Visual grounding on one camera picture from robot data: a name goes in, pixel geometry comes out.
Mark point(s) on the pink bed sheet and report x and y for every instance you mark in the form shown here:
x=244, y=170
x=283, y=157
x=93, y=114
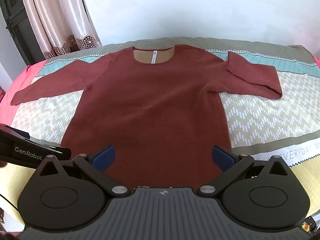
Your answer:
x=15, y=87

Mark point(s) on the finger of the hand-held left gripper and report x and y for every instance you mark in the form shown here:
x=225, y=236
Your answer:
x=61, y=153

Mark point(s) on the patterned bed blanket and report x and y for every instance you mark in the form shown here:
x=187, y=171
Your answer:
x=262, y=120

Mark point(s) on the dark wooden door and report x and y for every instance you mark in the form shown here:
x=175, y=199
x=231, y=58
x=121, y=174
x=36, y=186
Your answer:
x=12, y=30

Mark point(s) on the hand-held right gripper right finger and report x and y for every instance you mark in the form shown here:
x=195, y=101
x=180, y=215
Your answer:
x=222, y=158

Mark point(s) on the pink satin curtain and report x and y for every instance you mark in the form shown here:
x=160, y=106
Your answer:
x=50, y=17

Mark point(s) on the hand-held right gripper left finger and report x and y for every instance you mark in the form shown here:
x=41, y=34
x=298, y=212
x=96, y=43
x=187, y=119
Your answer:
x=104, y=156

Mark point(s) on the sunflower print cloth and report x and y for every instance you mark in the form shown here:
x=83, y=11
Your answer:
x=311, y=226

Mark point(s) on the maroon long-sleeved sweater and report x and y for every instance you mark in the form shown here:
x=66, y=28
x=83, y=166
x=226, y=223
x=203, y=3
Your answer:
x=155, y=110

